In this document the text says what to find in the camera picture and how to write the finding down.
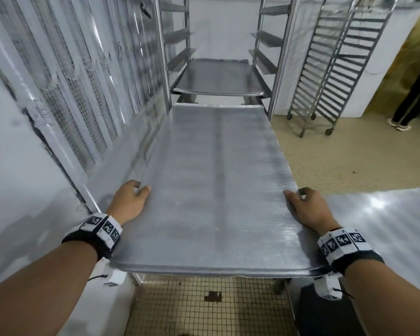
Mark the steel tray rack trolley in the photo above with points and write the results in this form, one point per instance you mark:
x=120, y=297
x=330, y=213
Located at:
x=283, y=48

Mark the person's left thumb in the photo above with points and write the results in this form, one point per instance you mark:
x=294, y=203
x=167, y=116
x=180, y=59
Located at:
x=144, y=191

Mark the marker-patterned left wrist band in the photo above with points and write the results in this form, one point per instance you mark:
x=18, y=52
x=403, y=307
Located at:
x=98, y=230

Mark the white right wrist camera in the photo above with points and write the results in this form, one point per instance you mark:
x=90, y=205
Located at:
x=327, y=286

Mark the person's left hand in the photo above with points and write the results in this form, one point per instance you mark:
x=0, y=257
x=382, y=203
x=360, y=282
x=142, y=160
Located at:
x=124, y=202

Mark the large metal baking tray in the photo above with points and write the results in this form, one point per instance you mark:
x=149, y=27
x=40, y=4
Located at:
x=217, y=188

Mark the person's right thumb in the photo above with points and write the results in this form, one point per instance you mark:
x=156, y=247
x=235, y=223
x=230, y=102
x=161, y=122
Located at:
x=291, y=197

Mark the person's right hand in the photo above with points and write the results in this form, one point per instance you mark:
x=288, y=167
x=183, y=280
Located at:
x=313, y=211

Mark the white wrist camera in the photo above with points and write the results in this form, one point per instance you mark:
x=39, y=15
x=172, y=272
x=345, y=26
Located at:
x=115, y=278
x=327, y=286

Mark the person's right forearm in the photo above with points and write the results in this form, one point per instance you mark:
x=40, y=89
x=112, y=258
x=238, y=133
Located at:
x=385, y=300

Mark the marker-patterned right wrist band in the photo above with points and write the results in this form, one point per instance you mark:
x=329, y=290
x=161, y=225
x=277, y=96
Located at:
x=343, y=244

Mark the empty wheeled steel rack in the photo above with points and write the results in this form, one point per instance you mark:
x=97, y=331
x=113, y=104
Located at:
x=339, y=59

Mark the person's left forearm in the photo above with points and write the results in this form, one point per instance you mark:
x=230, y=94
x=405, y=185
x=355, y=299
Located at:
x=38, y=293

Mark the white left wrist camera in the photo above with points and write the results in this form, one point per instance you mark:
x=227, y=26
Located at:
x=115, y=278

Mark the marker-patterned wrist band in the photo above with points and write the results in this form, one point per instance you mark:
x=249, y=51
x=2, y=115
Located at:
x=98, y=230
x=343, y=244

